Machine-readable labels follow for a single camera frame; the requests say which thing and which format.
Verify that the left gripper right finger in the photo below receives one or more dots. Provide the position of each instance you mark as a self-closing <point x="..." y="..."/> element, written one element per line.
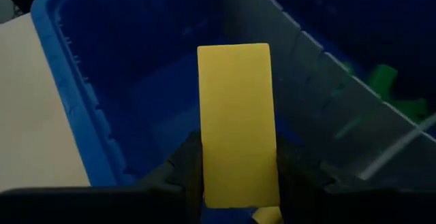
<point x="357" y="207"/>

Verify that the slotted grey bin divider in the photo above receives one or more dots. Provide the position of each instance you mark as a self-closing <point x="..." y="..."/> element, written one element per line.
<point x="306" y="91"/>

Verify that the green foam cube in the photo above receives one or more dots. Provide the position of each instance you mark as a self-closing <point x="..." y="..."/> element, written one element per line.
<point x="383" y="77"/>
<point x="412" y="110"/>

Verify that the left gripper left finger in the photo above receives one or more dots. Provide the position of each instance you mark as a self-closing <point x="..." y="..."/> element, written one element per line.
<point x="102" y="207"/>

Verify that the yellow foam block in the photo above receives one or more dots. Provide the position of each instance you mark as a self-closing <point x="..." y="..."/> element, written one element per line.
<point x="238" y="115"/>

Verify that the large blue plastic bin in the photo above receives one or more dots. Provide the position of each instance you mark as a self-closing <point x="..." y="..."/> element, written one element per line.
<point x="102" y="98"/>

